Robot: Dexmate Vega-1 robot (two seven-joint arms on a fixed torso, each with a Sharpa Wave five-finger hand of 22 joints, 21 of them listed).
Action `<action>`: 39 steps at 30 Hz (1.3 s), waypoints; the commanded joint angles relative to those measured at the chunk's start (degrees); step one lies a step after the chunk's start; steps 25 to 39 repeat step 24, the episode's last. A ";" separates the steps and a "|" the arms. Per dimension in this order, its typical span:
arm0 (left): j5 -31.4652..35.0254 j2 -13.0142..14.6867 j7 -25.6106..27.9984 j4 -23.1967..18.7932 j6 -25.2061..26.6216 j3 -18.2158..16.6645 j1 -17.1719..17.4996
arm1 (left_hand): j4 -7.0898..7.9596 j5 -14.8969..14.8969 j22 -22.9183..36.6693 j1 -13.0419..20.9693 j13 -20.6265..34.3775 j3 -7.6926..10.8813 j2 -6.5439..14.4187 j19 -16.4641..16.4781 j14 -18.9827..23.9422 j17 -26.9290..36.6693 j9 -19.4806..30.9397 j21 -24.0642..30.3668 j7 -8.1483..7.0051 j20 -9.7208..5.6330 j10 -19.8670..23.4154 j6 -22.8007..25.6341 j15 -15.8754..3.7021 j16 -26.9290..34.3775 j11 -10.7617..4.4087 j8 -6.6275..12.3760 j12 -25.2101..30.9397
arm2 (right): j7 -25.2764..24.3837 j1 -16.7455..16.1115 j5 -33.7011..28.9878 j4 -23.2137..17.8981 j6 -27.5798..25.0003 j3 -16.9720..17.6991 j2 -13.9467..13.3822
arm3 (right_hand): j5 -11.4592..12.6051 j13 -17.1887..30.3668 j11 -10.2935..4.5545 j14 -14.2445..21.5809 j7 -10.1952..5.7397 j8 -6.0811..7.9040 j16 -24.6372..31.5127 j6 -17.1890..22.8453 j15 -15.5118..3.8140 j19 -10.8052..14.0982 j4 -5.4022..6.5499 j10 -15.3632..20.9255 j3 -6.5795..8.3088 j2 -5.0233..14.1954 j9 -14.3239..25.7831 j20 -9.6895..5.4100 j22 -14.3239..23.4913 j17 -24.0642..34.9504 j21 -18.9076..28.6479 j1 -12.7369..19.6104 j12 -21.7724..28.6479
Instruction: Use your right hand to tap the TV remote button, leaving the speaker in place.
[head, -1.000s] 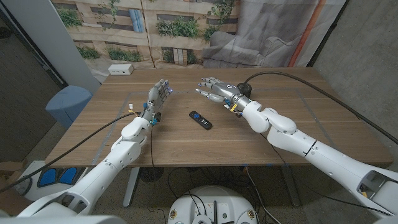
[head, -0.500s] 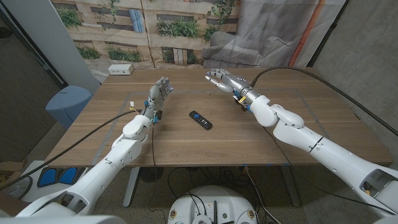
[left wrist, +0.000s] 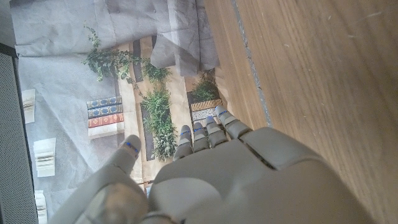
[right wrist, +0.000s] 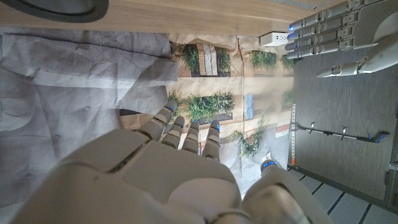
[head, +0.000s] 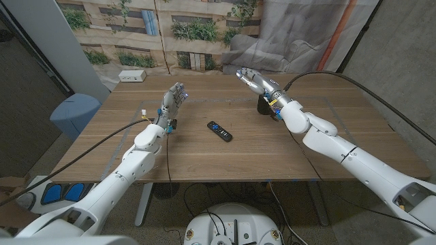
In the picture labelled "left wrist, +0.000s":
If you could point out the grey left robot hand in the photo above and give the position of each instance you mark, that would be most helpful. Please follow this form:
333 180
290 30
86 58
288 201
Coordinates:
236 180

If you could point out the grey tape outline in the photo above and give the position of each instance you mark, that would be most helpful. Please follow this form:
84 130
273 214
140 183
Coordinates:
249 53

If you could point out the printed fabric backdrop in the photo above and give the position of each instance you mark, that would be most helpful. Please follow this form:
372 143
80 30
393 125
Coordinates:
62 77

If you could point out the black perforated panel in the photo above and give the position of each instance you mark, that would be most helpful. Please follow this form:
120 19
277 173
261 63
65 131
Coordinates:
12 140

